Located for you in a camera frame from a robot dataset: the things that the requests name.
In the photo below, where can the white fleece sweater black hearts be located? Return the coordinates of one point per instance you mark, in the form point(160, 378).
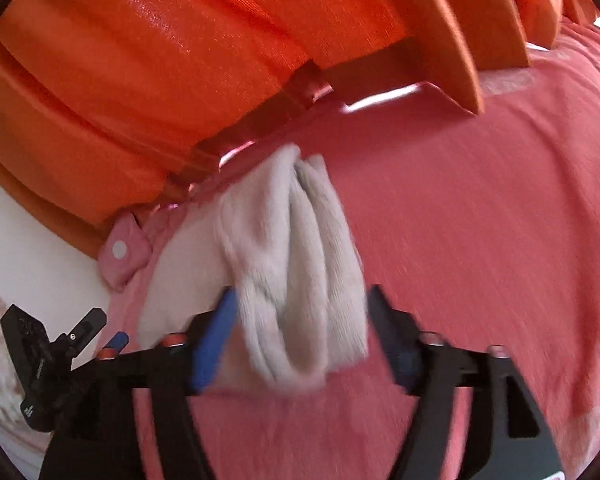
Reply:
point(280, 238)

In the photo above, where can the pink polka dot garment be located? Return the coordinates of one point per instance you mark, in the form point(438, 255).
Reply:
point(131, 244)

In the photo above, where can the orange curtain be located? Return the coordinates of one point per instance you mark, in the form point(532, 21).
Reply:
point(115, 105)

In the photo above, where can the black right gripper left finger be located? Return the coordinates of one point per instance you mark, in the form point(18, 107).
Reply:
point(122, 409)

